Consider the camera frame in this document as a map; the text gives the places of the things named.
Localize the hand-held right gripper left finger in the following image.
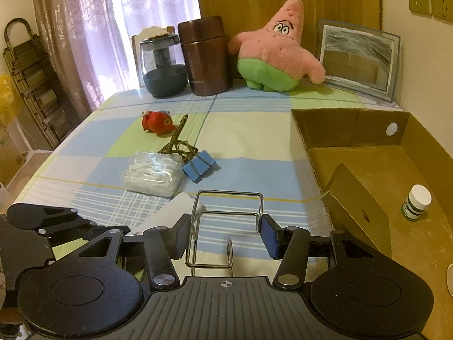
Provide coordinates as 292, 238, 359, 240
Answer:
76, 213, 193, 290

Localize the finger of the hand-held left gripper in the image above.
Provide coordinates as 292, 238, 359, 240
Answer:
6, 203, 131, 247

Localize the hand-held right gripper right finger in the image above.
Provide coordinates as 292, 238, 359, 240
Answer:
259, 213, 381, 290

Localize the metal wire holder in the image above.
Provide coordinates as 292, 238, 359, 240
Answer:
185, 190, 264, 277

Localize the grey box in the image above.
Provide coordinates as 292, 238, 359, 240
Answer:
320, 163, 392, 259

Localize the gold brown hair claw clip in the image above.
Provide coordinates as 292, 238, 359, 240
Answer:
157, 114, 198, 160

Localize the brown cardboard box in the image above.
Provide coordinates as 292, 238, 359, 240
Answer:
290, 108, 453, 312

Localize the small white striped bottle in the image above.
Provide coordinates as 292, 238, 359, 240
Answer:
401, 184, 432, 222

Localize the blue binder clip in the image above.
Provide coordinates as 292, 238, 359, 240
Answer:
181, 150, 216, 184

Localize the clear box of floss picks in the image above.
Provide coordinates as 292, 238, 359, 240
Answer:
120, 151, 187, 199

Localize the brown cardboard carton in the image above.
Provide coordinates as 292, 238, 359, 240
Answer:
0, 117, 27, 185

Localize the checked tablecloth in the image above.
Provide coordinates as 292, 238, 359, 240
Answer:
0, 85, 404, 291

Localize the red toy figure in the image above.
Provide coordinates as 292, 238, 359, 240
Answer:
142, 110, 177, 137

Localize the yellow plastic bag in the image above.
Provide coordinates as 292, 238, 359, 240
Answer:
0, 74, 18, 128

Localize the folding step ladder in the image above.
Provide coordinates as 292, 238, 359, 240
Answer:
2, 18, 80, 151

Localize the glass teapot with dark base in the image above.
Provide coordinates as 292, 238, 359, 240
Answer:
139, 33, 188, 99

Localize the brown metal thermos jar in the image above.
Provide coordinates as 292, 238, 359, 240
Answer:
178, 15, 233, 97

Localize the pink star plush toy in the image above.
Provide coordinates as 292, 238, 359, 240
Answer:
227, 0, 325, 92

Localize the cream wooden chair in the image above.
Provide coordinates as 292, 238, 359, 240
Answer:
131, 25, 176, 89

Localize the lilac lace curtain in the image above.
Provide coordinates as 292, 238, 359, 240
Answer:
30, 0, 199, 114

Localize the glass picture frame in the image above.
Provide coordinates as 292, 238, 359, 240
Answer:
317, 19, 402, 105

